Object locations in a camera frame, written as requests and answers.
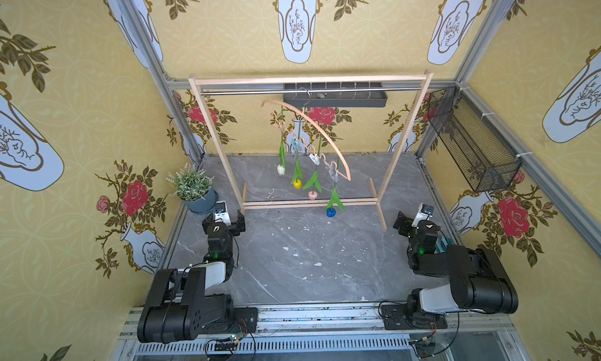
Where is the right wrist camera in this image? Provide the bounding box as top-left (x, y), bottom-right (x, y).
top-left (412, 203), bottom-right (434, 228)

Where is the potted green plant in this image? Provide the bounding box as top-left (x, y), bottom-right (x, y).
top-left (167, 163), bottom-right (218, 215)

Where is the white tulip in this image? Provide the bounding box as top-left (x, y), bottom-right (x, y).
top-left (276, 108), bottom-right (286, 176)

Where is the small circuit board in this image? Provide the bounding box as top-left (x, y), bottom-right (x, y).
top-left (212, 335), bottom-right (244, 353)

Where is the white clothes peg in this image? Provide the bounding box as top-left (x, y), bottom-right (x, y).
top-left (309, 154), bottom-right (320, 166)

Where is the blue tulip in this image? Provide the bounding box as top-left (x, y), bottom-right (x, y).
top-left (326, 181), bottom-right (346, 218)

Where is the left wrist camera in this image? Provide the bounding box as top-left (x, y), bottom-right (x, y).
top-left (213, 201), bottom-right (232, 226)

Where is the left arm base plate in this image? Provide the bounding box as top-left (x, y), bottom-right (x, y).
top-left (203, 306), bottom-right (258, 334)

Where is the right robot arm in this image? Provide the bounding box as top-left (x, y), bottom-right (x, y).
top-left (393, 212), bottom-right (519, 317)

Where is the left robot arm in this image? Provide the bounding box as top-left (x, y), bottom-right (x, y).
top-left (137, 212), bottom-right (246, 344)

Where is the pink tulip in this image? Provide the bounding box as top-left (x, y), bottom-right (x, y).
top-left (303, 137), bottom-right (322, 201)

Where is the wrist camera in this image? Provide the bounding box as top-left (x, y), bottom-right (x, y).
top-left (412, 203), bottom-right (434, 228)
top-left (213, 201), bottom-right (232, 226)

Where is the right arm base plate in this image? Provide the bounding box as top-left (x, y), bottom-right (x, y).
top-left (377, 302), bottom-right (448, 332)

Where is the black wire mesh basket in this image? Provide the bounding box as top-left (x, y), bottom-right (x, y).
top-left (425, 87), bottom-right (522, 192)

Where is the orange curved clip hanger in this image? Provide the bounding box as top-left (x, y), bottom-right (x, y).
top-left (260, 99), bottom-right (352, 182)

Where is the aluminium mounting rail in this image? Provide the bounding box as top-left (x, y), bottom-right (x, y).
top-left (111, 302), bottom-right (530, 360)

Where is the yellow tulip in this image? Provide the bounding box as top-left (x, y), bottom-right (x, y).
top-left (291, 137), bottom-right (304, 190)

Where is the wooden clothes rack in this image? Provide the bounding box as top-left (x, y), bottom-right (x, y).
top-left (188, 70), bottom-right (435, 233)

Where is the grey clothes peg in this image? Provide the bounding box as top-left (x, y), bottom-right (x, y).
top-left (328, 162), bottom-right (339, 183)

